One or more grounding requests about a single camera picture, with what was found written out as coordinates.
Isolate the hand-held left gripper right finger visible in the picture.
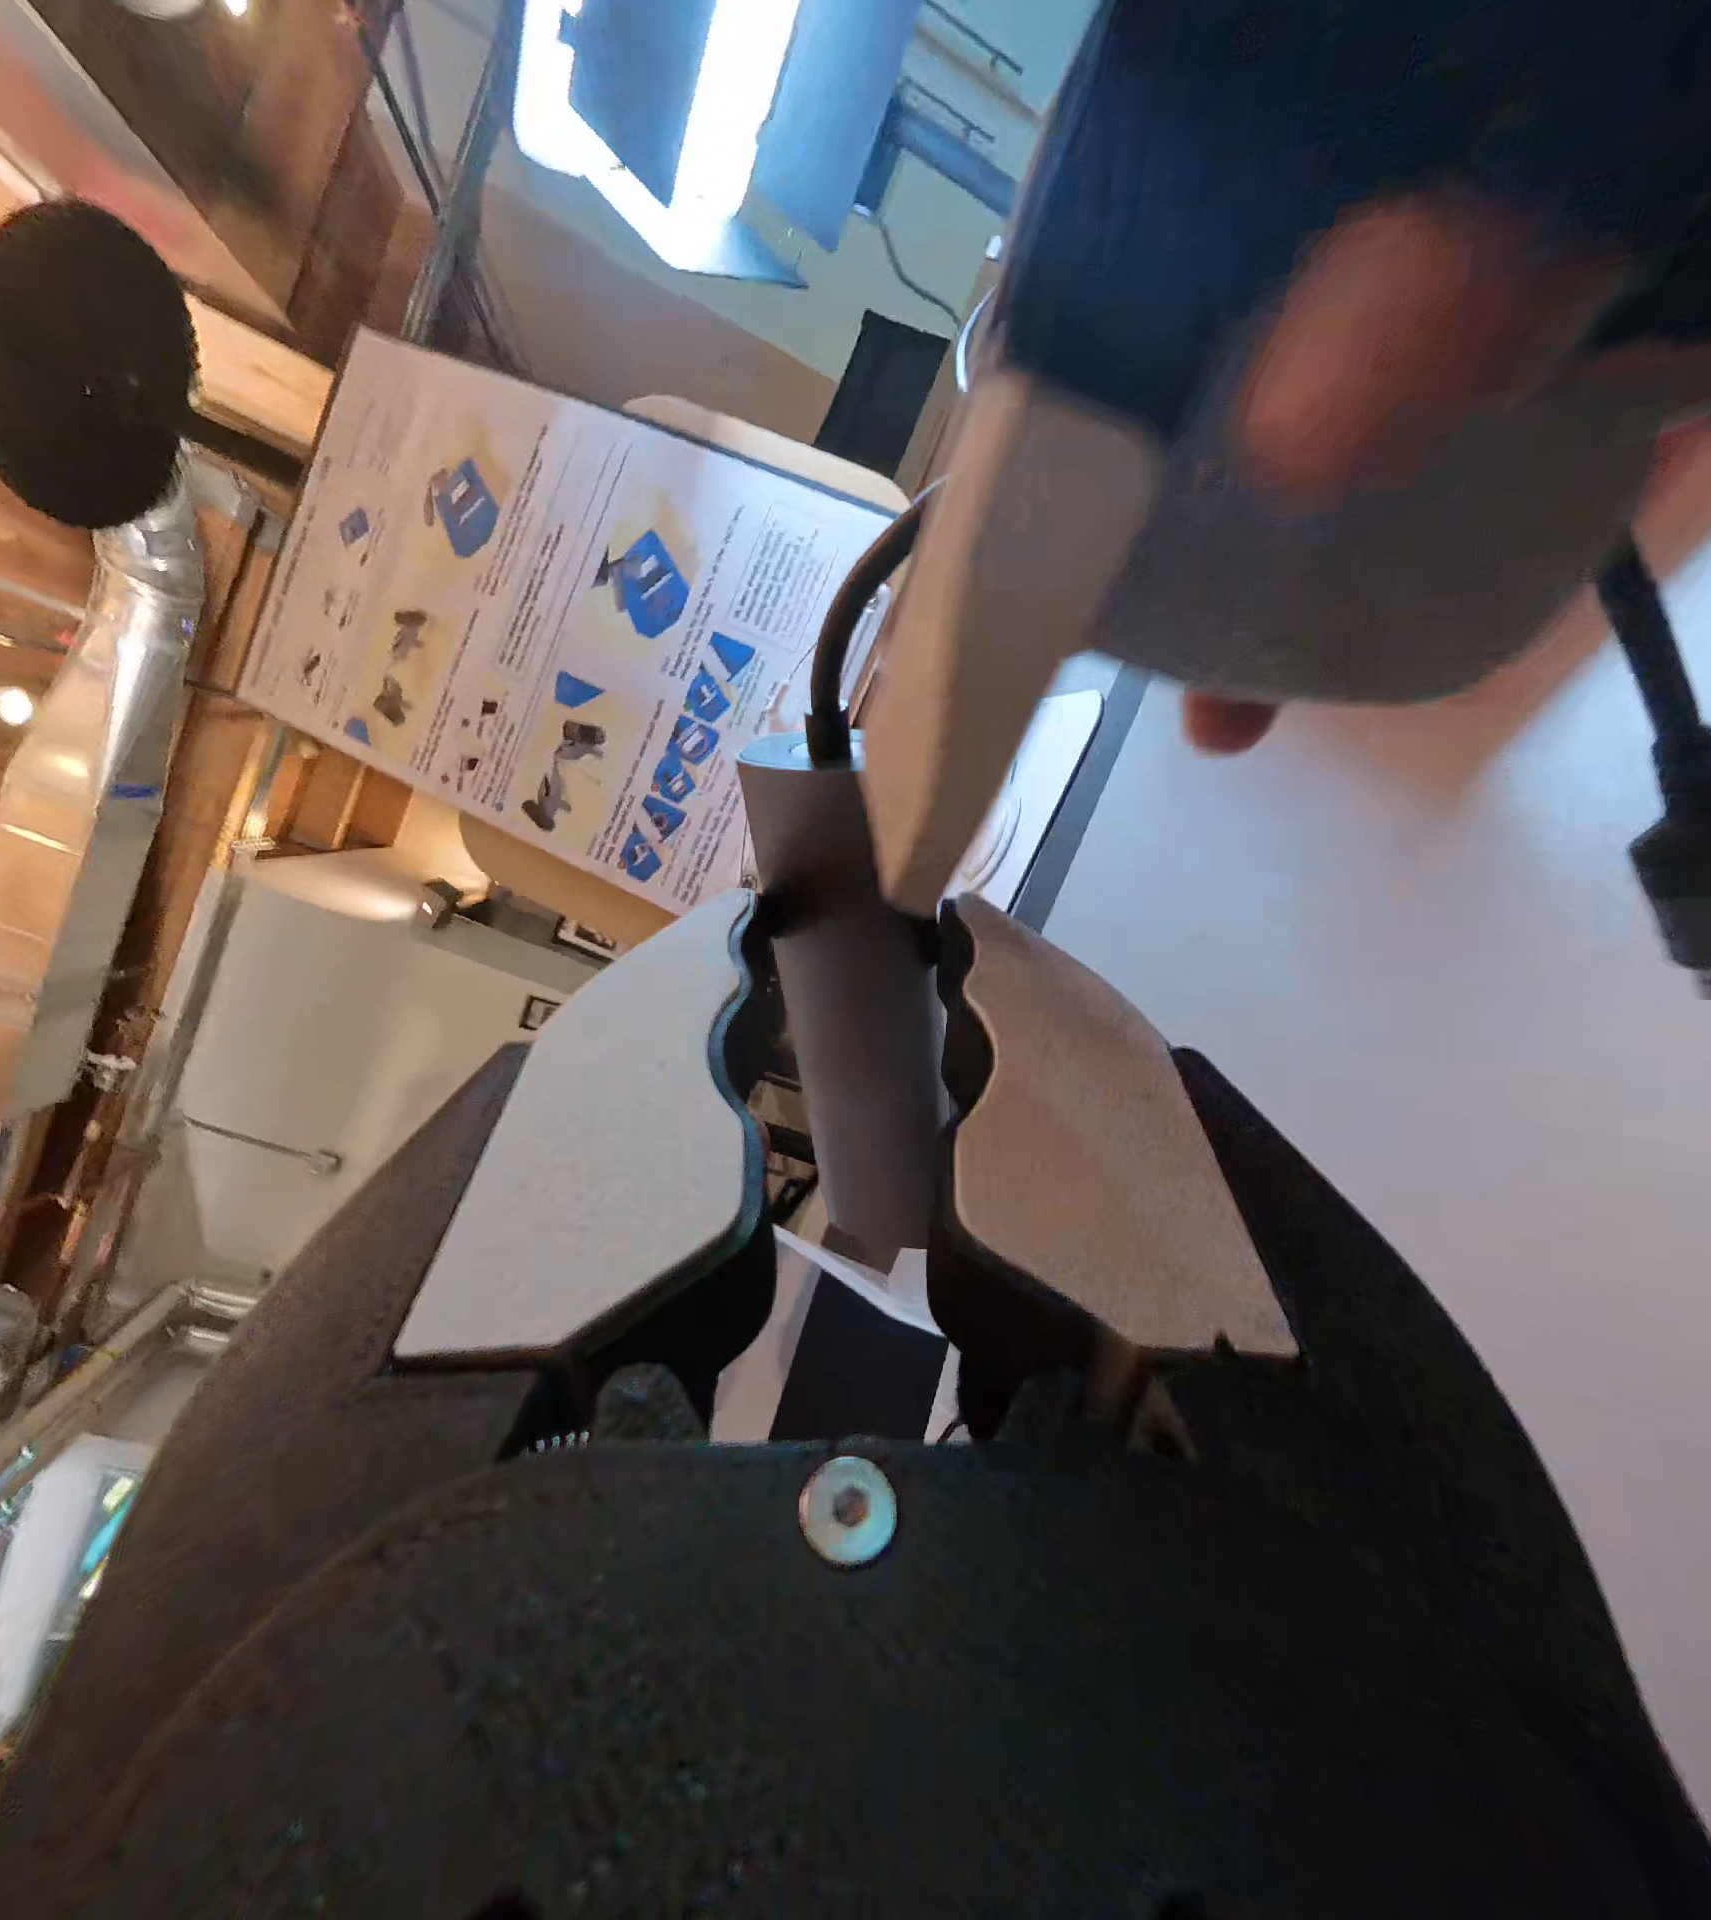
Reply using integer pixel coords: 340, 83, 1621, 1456
927, 894, 1307, 1371

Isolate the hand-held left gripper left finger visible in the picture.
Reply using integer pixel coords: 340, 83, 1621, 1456
390, 893, 780, 1371

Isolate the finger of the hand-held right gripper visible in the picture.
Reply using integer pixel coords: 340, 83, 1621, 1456
869, 366, 1169, 923
1091, 426, 1689, 711

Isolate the black adapter cable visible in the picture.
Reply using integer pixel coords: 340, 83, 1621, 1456
804, 476, 949, 771

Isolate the grey slim usb adapter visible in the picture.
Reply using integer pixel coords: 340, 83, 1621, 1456
732, 732, 955, 1275

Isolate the person's right hand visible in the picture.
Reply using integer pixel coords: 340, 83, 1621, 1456
1185, 192, 1557, 756

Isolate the black panel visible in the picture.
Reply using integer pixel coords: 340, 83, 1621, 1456
814, 307, 955, 487

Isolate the silver air duct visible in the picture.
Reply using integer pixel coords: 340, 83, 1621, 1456
0, 450, 220, 1353

